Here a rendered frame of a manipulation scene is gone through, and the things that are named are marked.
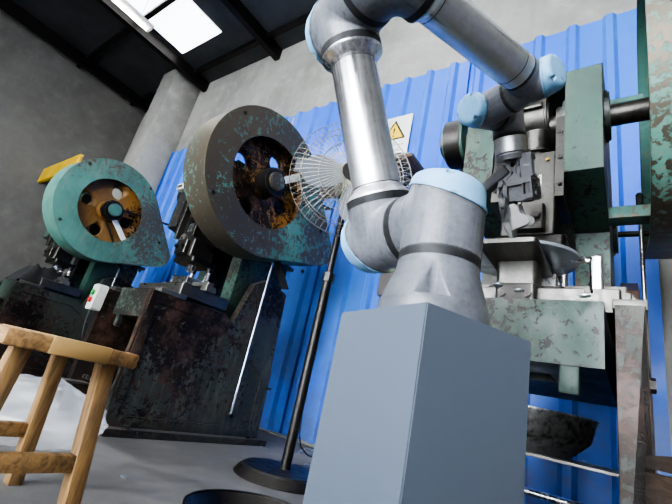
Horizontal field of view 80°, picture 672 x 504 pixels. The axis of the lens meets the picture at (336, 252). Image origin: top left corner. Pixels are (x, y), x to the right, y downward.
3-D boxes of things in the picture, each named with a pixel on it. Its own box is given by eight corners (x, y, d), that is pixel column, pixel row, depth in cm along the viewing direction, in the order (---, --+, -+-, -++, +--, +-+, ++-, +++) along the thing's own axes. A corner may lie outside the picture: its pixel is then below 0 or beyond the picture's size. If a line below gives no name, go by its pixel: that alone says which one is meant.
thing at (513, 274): (535, 288, 90) (537, 234, 94) (472, 287, 98) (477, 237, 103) (552, 318, 108) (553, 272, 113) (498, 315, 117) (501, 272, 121)
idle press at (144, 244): (-40, 374, 236) (83, 132, 295) (-84, 353, 291) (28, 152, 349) (173, 402, 354) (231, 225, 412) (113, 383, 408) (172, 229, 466)
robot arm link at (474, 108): (491, 75, 86) (520, 84, 92) (450, 101, 95) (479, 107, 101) (498, 110, 85) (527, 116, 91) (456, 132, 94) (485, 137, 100)
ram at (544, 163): (552, 226, 110) (555, 137, 120) (495, 229, 119) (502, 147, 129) (561, 251, 123) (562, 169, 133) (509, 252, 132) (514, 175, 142)
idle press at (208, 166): (94, 449, 138) (240, 63, 196) (11, 398, 198) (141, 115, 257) (345, 459, 247) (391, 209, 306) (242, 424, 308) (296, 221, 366)
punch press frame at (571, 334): (622, 573, 68) (607, 9, 113) (396, 492, 94) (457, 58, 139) (629, 523, 127) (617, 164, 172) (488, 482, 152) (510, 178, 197)
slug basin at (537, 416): (594, 468, 82) (593, 416, 86) (435, 430, 102) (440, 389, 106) (604, 467, 107) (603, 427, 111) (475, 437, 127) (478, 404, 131)
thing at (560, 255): (452, 245, 109) (453, 242, 109) (480, 280, 130) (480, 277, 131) (577, 238, 92) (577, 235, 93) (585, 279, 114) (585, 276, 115)
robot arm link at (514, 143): (488, 140, 100) (500, 145, 106) (490, 158, 100) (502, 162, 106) (519, 132, 95) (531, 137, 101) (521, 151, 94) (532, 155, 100)
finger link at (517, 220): (529, 239, 95) (526, 201, 95) (504, 242, 99) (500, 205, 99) (534, 239, 97) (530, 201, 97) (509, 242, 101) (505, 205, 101)
